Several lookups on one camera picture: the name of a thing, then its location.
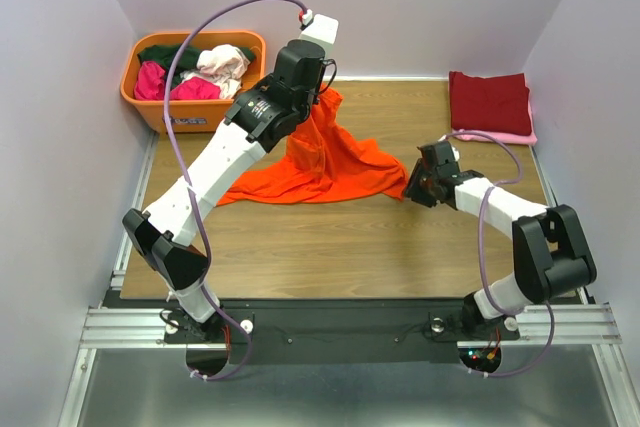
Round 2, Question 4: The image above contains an orange plastic laundry basket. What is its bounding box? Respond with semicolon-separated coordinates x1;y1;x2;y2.
120;30;266;133

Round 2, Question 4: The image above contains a folded pink t-shirt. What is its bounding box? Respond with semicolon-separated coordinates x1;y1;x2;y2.
452;105;538;147

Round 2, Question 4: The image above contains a dark green garment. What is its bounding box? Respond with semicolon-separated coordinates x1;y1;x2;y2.
137;44;256;88

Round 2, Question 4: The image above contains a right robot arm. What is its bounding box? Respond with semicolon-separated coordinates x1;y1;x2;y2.
404;139;597;337

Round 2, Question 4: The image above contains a pale pink garment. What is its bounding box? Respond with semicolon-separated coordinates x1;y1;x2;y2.
180;44;255;100

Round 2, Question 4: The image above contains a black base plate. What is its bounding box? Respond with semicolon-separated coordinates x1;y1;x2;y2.
160;298;519;365

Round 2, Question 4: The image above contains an orange t-shirt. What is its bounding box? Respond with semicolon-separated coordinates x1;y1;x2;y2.
218;88;409;206

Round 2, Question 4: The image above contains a magenta garment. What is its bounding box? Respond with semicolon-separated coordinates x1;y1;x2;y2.
134;61;221;101

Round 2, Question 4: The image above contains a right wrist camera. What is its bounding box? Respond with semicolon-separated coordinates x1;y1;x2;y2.
450;144;460;162

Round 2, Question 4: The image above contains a folded dark red t-shirt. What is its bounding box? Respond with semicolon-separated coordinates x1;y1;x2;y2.
448;71;533;136

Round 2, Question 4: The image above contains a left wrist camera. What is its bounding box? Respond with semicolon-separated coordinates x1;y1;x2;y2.
299;9;339;57

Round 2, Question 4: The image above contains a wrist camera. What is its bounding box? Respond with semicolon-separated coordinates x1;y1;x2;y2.
299;9;339;57
450;144;460;162

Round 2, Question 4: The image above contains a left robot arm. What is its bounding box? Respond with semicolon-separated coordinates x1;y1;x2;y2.
122;35;334;341

